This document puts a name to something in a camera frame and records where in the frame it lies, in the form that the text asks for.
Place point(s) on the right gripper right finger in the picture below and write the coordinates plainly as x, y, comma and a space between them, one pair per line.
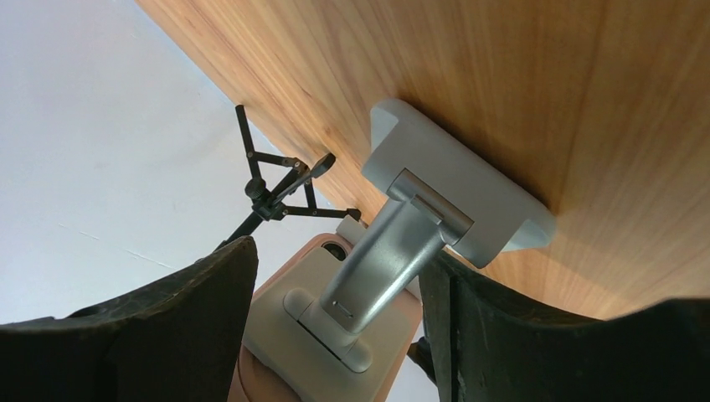
484, 341

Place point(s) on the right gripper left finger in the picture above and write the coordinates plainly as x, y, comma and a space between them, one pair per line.
175, 339

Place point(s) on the phone with pink case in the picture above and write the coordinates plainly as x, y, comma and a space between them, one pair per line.
281, 361

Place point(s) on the white phone stand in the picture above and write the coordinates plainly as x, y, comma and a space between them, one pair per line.
439, 194

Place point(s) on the black mini tripod stand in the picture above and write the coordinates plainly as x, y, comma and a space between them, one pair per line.
268, 204

